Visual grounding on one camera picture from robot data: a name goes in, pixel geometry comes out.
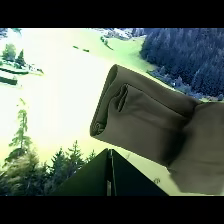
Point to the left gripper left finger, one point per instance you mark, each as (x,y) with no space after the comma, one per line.
(90,178)

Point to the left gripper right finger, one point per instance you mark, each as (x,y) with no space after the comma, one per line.
(133,180)

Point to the brown garment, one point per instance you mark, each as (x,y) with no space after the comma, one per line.
(150,123)

